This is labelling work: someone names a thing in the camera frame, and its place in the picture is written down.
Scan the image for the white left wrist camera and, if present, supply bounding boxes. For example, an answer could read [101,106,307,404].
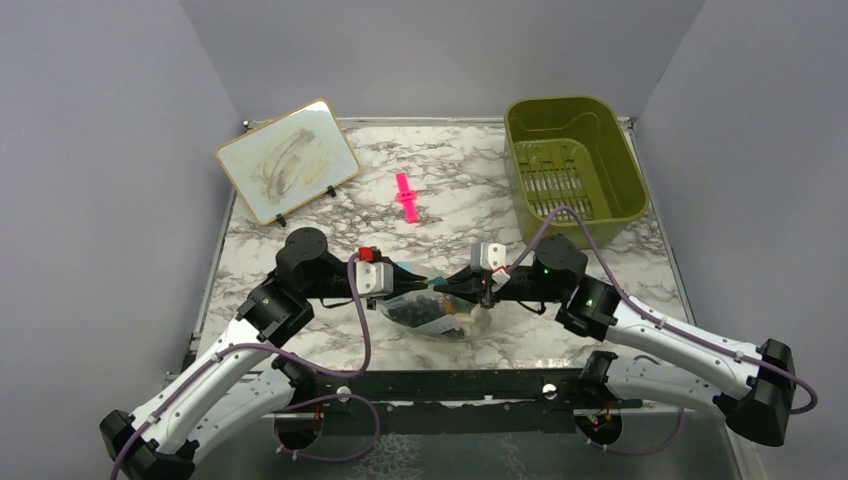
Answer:
[355,247,394,298]

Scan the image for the white toy egg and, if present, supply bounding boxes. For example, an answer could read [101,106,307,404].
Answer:
[454,313,482,336]

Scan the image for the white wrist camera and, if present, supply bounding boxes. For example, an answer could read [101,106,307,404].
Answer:
[469,241,510,290]
[355,247,394,298]

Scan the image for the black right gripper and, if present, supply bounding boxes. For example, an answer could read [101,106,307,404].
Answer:
[434,260,566,310]

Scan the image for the clear zip top bag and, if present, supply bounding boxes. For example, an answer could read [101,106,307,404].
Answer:
[377,262,492,339]

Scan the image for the green plastic bin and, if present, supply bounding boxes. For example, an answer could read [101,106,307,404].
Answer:
[504,96,650,247]

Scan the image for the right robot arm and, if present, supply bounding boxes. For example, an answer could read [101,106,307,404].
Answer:
[435,234,795,447]

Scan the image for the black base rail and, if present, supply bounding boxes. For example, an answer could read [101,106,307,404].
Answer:
[272,368,642,439]

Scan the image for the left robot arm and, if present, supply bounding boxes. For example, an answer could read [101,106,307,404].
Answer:
[99,227,428,479]

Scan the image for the black toy grapes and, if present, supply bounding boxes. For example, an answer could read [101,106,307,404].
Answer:
[381,295,446,328]

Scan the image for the wood framed whiteboard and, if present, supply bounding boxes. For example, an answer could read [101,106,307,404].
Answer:
[215,98,361,225]

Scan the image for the pink plastic bag clip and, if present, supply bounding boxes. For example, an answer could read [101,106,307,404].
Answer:
[395,172,419,224]

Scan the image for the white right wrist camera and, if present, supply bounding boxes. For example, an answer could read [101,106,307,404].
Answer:
[469,241,510,290]

